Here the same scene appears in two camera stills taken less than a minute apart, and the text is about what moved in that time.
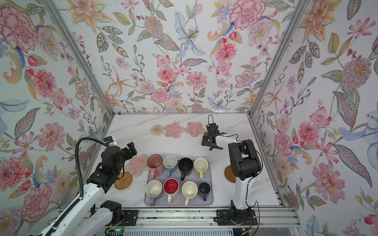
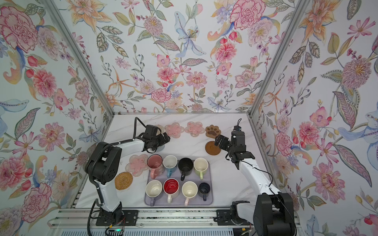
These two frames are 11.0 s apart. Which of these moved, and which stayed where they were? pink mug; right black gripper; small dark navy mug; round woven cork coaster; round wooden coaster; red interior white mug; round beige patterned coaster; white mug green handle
Moved: right black gripper; round wooden coaster
Stayed: white mug green handle; pink mug; round beige patterned coaster; small dark navy mug; red interior white mug; round woven cork coaster
